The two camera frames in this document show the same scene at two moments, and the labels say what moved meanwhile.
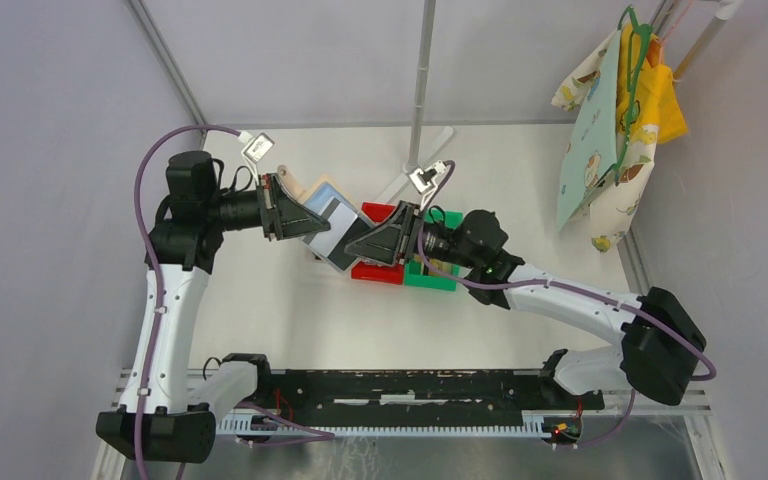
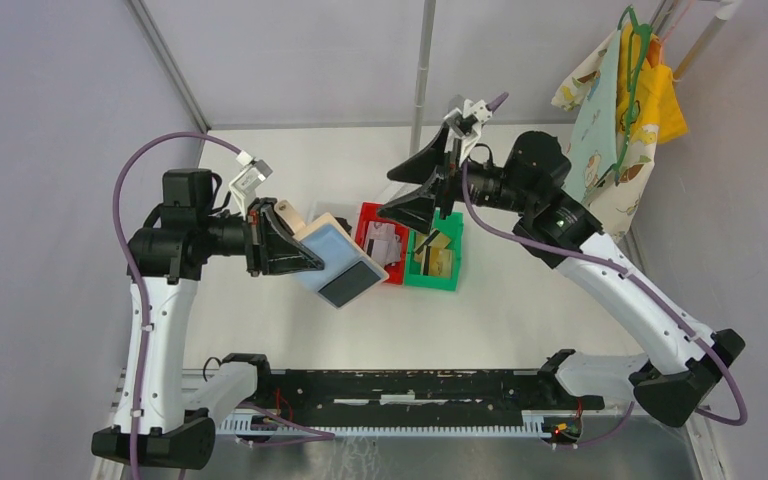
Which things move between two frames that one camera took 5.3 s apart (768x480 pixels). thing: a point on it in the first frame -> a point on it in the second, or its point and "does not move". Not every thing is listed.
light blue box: [325, 197] -> [349, 270]
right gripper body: [418, 226] -> [447, 179]
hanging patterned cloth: [602, 175] does not move
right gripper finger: [380, 246] -> [414, 208]
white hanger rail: [724, 13] does not move
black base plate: [415, 391] does not move
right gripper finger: [391, 237] -> [421, 165]
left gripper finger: [295, 218] -> [283, 251]
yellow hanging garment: [646, 94] does not move
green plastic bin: [413, 269] does not move
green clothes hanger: [636, 48] does not move
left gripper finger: [295, 223] -> [287, 257]
